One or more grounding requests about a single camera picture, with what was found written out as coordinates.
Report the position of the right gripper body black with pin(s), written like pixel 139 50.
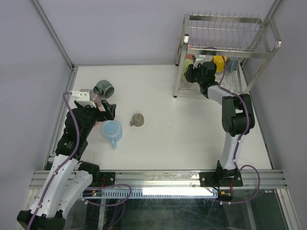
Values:
pixel 194 74

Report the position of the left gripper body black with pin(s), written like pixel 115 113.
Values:
pixel 93 114

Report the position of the pale yellow mug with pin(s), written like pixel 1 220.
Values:
pixel 186 64

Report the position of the light blue mug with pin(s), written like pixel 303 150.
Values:
pixel 112 131

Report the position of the small taupe mug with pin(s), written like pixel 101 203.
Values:
pixel 137 120

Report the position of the yellow mug black handle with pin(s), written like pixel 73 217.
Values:
pixel 220 63

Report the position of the slate blue small mug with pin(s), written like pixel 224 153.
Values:
pixel 231 64

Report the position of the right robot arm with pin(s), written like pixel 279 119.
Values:
pixel 237 115

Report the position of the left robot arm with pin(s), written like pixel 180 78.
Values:
pixel 51 207

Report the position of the steel dish rack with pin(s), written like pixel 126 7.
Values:
pixel 242 37

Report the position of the pink tumbler cup left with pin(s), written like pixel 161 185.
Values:
pixel 101 109

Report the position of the mauve upside-down mug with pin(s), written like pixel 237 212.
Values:
pixel 97 100

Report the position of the dark green glazed mug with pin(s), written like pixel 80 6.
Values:
pixel 104 88

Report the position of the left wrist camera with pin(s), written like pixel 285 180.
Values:
pixel 83 97

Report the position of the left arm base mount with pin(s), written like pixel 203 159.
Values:
pixel 100 178

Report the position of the white slotted cable duct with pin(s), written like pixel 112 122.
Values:
pixel 153 192

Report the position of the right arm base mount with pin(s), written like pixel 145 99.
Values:
pixel 221 178

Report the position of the aluminium mounting rail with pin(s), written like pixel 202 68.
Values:
pixel 269 179

